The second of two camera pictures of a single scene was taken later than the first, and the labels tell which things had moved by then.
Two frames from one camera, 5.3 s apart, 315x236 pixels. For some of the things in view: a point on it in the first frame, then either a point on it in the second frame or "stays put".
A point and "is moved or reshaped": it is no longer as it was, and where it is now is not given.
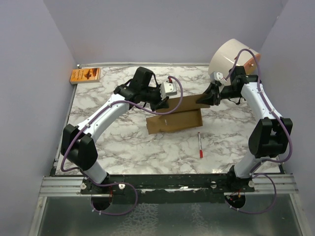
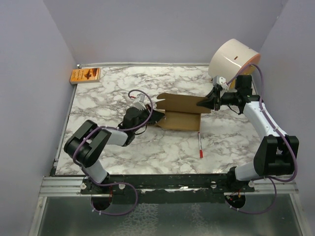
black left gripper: x=160 y=104 to x=156 y=116
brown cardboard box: x=189 y=115 is moved or reshaped
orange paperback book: x=80 y=75 stays put
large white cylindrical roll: x=223 y=60 stays put
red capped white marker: x=201 y=150 stays put
